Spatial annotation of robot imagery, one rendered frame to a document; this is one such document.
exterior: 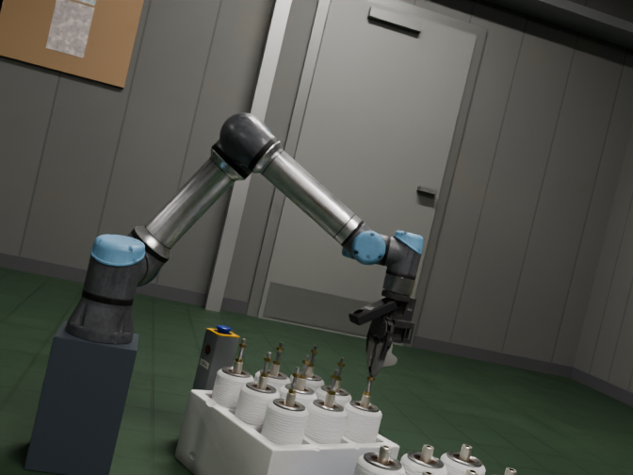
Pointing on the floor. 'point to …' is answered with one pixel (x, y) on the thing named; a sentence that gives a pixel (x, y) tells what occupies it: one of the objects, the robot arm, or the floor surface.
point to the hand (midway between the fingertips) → (370, 370)
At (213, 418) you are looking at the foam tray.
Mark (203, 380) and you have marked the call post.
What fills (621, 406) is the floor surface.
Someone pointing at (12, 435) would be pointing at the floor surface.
